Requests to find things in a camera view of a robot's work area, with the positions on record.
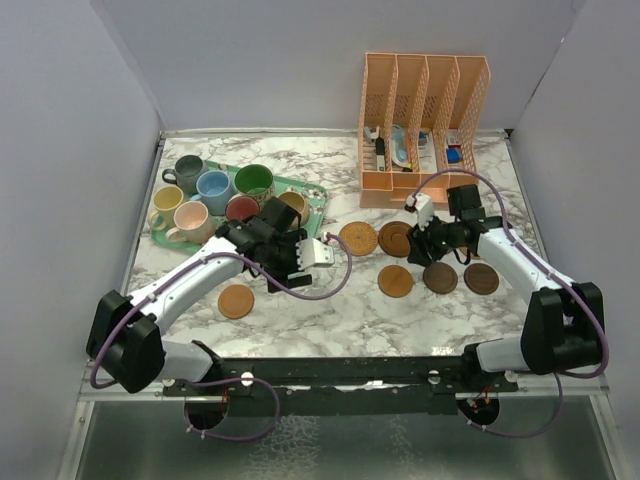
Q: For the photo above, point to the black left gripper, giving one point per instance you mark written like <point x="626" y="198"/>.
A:
<point x="284" y="277"/>

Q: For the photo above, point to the grooved brown wooden coaster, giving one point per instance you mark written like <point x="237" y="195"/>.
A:
<point x="393" y="239"/>

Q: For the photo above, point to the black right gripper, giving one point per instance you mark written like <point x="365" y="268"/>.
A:
<point x="421" y="251"/>

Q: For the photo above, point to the pale pink mug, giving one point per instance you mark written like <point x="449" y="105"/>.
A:
<point x="193" y="223"/>

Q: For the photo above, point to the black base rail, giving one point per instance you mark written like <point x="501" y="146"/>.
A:
<point x="344" y="385"/>

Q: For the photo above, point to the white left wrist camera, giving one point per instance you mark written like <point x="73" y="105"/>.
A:
<point x="313" y="253"/>

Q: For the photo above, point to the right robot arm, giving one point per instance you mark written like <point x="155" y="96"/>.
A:
<point x="564" y="323"/>

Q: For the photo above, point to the woven rattan coaster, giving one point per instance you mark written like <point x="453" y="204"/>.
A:
<point x="360" y="237"/>

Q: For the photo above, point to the pink red mug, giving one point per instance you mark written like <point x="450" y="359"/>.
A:
<point x="241" y="208"/>

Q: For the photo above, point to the light blue mug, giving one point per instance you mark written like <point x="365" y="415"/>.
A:
<point x="214" y="189"/>

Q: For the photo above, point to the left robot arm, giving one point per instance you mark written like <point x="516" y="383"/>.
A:
<point x="126" y="339"/>

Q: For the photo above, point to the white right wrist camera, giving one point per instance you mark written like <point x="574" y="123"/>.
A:
<point x="422" y="205"/>

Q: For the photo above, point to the peach plastic desk organizer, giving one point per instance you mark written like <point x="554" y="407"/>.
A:
<point x="417" y="123"/>

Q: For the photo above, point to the dark grey mug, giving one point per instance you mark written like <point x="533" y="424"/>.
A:
<point x="185" y="173"/>

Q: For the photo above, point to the pale yellow mug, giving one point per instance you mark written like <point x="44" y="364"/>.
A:
<point x="165" y="202"/>

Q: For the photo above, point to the green floral mug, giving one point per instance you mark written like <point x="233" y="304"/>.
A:
<point x="257" y="182"/>

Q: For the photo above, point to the dark walnut coaster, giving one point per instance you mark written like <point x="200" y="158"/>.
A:
<point x="440" y="278"/>
<point x="481" y="279"/>

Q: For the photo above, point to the green floral tray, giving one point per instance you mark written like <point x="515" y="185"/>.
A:
<point x="315" y="194"/>

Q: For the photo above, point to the light orange wooden coaster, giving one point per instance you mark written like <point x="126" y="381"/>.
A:
<point x="236" y="301"/>

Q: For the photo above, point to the beige ceramic mug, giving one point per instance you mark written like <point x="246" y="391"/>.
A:
<point x="299" y="202"/>

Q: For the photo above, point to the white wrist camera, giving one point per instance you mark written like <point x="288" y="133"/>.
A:
<point x="422" y="205"/>
<point x="313" y="253"/>

